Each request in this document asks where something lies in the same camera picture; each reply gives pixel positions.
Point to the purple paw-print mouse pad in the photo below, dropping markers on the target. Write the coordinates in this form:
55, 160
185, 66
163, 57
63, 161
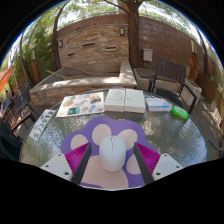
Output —
110, 125

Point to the tree trunk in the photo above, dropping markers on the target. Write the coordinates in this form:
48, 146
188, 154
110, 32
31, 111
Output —
133, 36

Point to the green plastic object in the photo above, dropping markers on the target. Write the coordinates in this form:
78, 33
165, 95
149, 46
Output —
180, 112

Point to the grey wall utility box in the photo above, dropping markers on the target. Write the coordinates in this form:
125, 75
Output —
148, 55

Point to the wall lamp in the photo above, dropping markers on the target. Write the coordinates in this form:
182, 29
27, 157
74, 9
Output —
122, 31
60, 43

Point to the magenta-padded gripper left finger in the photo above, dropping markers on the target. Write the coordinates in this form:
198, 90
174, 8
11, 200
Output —
56, 165

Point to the white planter box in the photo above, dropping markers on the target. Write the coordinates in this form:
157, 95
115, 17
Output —
193, 90

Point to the black metal chair armrest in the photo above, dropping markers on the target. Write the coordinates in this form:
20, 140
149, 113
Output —
216, 146

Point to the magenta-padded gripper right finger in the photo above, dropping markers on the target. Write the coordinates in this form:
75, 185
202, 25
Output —
168, 165

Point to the small white-blue box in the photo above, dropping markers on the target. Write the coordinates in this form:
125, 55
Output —
157, 104

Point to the white licence plate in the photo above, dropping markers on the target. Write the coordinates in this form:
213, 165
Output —
42, 125

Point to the white flat box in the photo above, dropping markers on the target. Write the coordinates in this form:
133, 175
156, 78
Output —
135, 101
115, 100

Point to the dark wooden slatted chair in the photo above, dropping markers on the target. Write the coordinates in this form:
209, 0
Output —
170, 70

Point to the colourful picture sheet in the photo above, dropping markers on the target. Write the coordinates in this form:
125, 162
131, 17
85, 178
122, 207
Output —
80, 104

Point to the orange umbrella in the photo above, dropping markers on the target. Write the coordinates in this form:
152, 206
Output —
5, 78

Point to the white computer mouse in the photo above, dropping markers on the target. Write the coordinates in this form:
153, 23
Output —
112, 153

